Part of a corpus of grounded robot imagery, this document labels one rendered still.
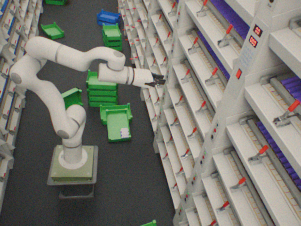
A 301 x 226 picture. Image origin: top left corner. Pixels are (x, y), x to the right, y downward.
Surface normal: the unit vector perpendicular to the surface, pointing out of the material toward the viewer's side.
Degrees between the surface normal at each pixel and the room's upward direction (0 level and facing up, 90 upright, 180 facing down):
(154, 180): 0
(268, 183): 20
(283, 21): 90
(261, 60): 90
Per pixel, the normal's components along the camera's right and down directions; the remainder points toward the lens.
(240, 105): 0.20, 0.71
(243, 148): -0.24, -0.64
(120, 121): 0.16, -0.46
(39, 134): 0.11, -0.70
